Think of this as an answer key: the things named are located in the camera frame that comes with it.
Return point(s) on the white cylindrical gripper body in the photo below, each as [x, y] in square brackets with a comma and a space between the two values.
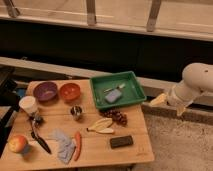
[182, 94]

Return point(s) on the purple bowl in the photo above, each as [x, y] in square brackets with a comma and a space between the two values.
[45, 91]

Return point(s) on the blue sponge in tray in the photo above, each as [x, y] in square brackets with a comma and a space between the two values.
[113, 96]

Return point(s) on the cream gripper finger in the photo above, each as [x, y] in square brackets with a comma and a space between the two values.
[180, 110]
[158, 100]

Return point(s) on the dark grape bunch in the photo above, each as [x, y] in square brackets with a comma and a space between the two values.
[117, 116]

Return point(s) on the grey cloth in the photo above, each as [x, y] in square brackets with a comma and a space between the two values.
[66, 145]

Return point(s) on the red apple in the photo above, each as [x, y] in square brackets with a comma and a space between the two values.
[18, 144]

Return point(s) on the small white utensil in tray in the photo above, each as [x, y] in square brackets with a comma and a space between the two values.
[117, 87]

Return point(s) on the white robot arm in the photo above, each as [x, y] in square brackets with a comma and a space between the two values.
[197, 78]

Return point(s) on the black handled utensil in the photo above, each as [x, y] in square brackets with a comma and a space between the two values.
[35, 121]

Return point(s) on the black rectangular sponge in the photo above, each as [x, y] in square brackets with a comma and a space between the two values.
[121, 141]

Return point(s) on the green plastic tray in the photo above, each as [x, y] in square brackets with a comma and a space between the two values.
[132, 93]

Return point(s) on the wooden table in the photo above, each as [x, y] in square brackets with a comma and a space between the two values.
[96, 150]

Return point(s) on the yellow banana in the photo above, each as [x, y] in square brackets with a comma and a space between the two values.
[102, 126]

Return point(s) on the white paper cup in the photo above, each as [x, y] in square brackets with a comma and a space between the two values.
[29, 105]

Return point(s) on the orange bowl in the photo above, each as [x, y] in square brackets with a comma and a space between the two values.
[69, 92]

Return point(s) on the small metal cup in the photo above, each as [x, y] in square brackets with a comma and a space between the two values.
[76, 112]

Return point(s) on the orange carrot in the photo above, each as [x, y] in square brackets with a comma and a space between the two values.
[78, 142]

